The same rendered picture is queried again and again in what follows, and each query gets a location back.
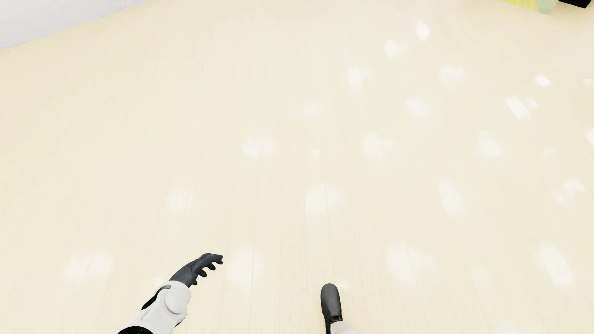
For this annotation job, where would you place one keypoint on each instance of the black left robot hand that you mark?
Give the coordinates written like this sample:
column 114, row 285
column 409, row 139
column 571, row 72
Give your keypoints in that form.
column 194, row 270

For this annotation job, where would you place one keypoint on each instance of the yellow-green furniture piece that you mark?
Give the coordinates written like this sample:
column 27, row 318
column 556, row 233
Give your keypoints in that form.
column 533, row 4

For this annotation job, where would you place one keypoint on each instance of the black furniture base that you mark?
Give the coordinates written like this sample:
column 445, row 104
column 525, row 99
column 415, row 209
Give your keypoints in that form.
column 577, row 2

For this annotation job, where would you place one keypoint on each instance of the black robot foot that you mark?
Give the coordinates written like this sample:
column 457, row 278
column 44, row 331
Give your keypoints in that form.
column 331, row 304

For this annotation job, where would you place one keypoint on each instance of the white robot shin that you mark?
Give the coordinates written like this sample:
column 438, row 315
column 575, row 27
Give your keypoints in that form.
column 342, row 328

